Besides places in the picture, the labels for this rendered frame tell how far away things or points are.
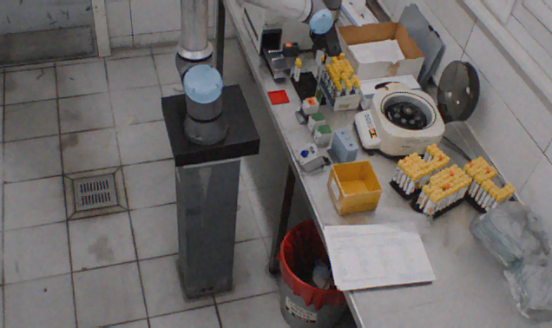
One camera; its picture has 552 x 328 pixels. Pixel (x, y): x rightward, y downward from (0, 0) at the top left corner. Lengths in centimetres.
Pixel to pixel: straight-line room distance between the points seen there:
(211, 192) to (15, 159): 149
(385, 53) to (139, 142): 148
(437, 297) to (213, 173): 83
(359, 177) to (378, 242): 26
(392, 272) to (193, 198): 75
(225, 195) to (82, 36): 191
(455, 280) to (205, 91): 95
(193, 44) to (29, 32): 199
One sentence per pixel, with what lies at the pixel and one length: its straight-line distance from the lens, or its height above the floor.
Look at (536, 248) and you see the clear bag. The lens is 194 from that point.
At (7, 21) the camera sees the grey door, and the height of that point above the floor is 33.
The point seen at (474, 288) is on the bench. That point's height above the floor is 87.
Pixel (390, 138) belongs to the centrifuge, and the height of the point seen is 97.
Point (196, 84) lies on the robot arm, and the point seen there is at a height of 116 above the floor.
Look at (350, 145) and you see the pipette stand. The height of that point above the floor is 97.
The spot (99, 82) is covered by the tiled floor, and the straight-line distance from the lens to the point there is 371.
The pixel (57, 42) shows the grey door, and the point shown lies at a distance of 382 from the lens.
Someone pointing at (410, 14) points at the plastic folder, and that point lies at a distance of 258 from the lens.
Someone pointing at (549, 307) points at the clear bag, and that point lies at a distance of 190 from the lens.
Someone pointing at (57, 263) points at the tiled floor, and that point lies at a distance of 289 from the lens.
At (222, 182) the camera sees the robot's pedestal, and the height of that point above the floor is 77.
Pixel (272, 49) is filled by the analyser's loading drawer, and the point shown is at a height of 91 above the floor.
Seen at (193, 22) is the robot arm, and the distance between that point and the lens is 187.
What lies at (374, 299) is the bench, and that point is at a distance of 177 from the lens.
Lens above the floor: 237
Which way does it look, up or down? 48 degrees down
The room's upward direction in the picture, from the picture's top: 8 degrees clockwise
